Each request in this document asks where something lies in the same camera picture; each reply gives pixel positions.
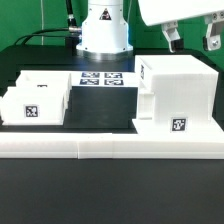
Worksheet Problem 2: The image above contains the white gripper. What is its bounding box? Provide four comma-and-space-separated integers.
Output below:
138, 0, 224, 53

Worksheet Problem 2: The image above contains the white drawer cabinet box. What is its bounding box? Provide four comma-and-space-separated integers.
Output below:
133, 55, 222, 135

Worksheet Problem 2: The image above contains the white front drawer tray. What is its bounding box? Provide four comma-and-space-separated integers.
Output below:
0, 87, 68, 126

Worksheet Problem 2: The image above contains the white drawer tray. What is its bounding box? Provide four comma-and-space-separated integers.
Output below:
16, 70, 72, 97
0, 87, 68, 126

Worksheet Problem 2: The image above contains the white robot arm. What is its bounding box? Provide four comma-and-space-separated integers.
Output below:
77, 0, 224, 60

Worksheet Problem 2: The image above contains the white rear drawer tray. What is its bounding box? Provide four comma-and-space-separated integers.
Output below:
16, 70, 72, 97

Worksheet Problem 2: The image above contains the white fiducial marker sheet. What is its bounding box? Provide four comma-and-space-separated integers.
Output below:
71, 71, 138, 88

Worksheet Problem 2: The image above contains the white L-shaped fence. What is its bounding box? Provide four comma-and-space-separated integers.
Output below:
0, 132, 224, 159

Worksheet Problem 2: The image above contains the black upright cable connector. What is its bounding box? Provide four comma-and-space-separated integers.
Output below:
65, 0, 82, 33

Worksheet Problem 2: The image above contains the black cable on table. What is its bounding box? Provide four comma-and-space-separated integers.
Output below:
13, 28, 72, 46

